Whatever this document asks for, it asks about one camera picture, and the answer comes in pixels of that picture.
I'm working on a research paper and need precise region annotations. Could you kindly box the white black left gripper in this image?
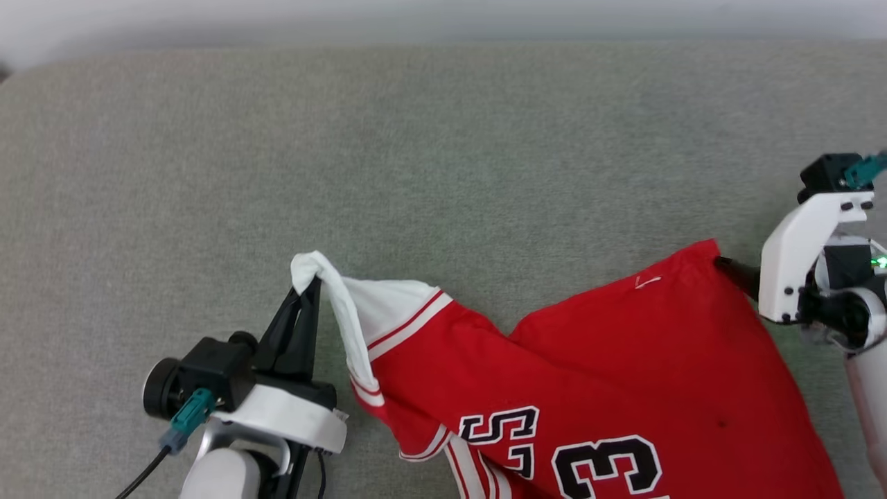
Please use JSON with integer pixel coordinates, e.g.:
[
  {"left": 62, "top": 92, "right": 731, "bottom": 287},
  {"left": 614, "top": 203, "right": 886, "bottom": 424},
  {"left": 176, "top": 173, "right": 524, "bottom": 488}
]
[{"left": 211, "top": 277, "right": 347, "bottom": 455}]

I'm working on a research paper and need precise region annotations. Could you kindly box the red basketball jersey white trim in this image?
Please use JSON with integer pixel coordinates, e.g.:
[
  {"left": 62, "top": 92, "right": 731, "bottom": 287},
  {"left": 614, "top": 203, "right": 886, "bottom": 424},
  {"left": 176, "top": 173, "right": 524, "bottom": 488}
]
[{"left": 290, "top": 239, "right": 846, "bottom": 499}]

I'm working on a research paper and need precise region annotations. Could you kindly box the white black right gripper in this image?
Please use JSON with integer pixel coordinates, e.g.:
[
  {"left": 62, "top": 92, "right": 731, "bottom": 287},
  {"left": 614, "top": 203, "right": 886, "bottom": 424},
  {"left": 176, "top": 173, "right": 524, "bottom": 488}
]
[{"left": 716, "top": 191, "right": 875, "bottom": 325}]

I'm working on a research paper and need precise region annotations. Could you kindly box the teal cable connector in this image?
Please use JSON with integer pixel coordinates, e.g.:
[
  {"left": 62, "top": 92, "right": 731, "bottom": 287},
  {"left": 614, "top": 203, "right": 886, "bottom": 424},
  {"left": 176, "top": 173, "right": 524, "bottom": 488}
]
[
  {"left": 842, "top": 151, "right": 887, "bottom": 191},
  {"left": 159, "top": 388, "right": 217, "bottom": 455}
]

